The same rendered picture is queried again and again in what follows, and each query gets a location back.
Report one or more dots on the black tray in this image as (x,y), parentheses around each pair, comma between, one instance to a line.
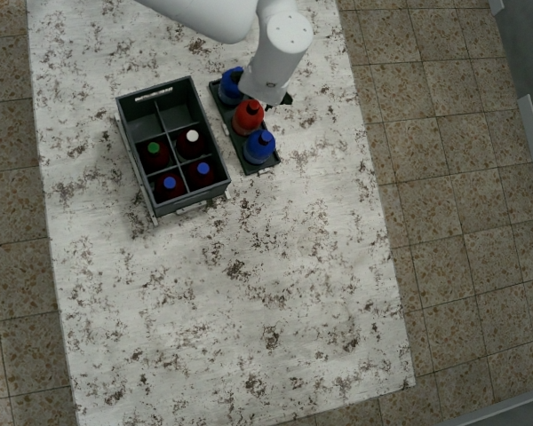
(227,113)

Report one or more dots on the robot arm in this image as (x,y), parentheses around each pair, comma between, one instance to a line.
(282,43)

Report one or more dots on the red labeled bottle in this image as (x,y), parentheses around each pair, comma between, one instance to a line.
(247,118)

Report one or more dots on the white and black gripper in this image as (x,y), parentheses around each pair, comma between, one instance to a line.
(273,97)

